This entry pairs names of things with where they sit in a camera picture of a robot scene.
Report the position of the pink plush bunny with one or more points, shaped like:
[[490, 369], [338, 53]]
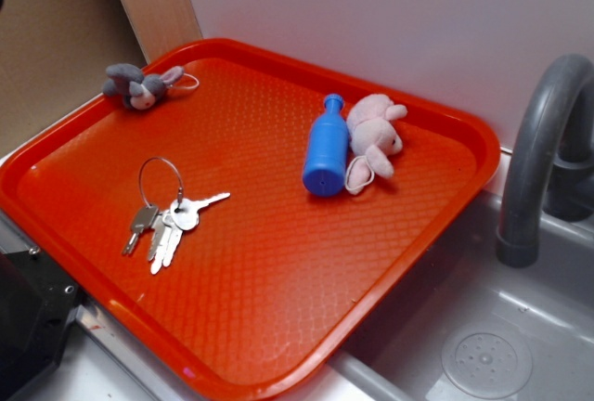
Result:
[[373, 140]]

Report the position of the grey plastic sink basin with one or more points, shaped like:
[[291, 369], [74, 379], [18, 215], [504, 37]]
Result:
[[462, 326]]

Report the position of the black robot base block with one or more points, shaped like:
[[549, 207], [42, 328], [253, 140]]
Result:
[[39, 303]]

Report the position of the light wooden board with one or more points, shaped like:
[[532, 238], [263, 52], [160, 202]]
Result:
[[162, 25]]

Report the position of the orange plastic tray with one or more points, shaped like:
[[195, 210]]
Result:
[[273, 279]]

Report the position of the grey plush bunny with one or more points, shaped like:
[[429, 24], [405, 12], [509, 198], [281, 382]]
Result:
[[142, 91]]

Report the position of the silver keys on ring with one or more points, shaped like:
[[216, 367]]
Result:
[[167, 226]]

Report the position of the blue plastic toy bottle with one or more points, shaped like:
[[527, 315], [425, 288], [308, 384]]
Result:
[[325, 161]]

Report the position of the grey toy faucet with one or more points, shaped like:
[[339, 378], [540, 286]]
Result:
[[551, 167]]

